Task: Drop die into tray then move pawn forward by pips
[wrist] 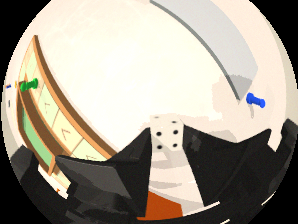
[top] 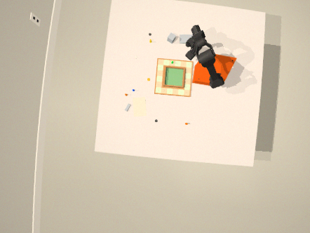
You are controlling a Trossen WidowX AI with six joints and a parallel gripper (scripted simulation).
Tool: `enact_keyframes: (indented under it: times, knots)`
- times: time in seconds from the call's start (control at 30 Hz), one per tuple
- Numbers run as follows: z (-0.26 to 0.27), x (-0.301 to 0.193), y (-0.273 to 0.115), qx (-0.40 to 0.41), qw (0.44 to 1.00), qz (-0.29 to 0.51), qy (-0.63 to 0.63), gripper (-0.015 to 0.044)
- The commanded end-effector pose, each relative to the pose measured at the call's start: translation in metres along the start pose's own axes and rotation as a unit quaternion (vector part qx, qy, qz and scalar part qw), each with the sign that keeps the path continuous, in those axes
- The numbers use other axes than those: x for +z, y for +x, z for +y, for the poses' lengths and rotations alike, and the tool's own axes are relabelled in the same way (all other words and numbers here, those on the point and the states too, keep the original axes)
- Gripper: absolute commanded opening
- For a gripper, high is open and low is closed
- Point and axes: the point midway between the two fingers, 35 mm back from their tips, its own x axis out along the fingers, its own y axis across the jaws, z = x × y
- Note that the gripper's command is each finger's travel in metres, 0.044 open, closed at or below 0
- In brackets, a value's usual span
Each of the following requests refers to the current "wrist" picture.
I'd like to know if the white die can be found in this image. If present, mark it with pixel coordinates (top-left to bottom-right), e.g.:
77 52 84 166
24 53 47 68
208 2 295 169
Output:
150 113 184 153

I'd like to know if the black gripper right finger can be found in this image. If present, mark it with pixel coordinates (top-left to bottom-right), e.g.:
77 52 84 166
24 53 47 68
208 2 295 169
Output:
182 124 271 208

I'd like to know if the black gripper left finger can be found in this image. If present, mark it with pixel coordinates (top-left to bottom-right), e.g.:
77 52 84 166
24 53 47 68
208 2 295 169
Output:
55 127 153 217

